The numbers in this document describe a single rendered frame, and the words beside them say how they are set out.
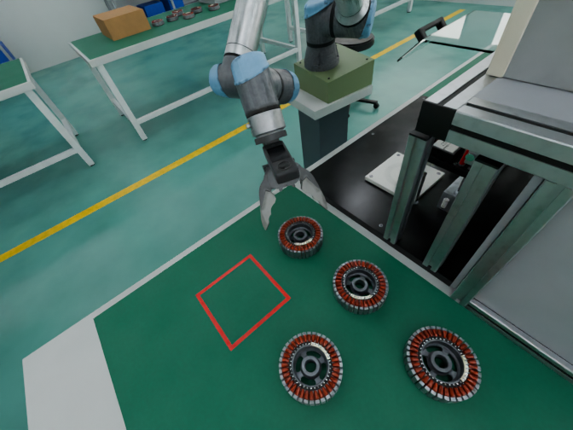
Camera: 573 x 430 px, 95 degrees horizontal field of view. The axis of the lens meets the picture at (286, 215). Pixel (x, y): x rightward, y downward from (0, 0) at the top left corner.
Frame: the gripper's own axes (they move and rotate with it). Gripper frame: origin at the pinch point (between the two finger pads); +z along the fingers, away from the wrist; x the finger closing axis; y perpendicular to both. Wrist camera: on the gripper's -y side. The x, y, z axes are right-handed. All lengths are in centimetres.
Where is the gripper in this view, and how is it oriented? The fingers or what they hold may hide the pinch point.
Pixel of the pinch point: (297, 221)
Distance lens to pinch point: 60.5
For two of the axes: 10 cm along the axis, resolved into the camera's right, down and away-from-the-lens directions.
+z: 2.9, 9.1, 2.9
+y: -1.5, -2.5, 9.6
